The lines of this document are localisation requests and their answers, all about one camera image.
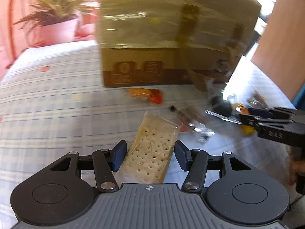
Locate clear cracker packet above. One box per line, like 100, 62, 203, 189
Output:
114, 110, 183, 184

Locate brown wooden panel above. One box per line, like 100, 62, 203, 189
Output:
250, 0, 305, 103

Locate checked tablecloth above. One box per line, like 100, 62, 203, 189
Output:
0, 39, 296, 220

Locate orange red snack packet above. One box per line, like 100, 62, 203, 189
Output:
129, 88, 164, 105

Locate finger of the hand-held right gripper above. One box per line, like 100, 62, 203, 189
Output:
248, 107, 297, 118
239, 115, 290, 130

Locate dark crumpled wrapper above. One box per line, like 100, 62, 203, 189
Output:
207, 95, 233, 117

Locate potted plant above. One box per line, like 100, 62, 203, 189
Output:
13, 0, 100, 47

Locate clear brown candy packets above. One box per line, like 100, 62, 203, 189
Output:
246, 91, 267, 108

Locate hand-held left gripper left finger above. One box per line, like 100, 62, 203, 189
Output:
50, 140, 127, 193

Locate person's right hand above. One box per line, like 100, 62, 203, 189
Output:
288, 153, 296, 185

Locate small yellow packet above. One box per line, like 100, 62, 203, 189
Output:
232, 102, 256, 136

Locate clear plastic wrapper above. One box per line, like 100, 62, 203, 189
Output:
168, 104, 215, 144

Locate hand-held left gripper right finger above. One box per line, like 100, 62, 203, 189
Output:
175, 140, 253, 192

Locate cardboard box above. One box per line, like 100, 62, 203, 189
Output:
95, 0, 262, 92

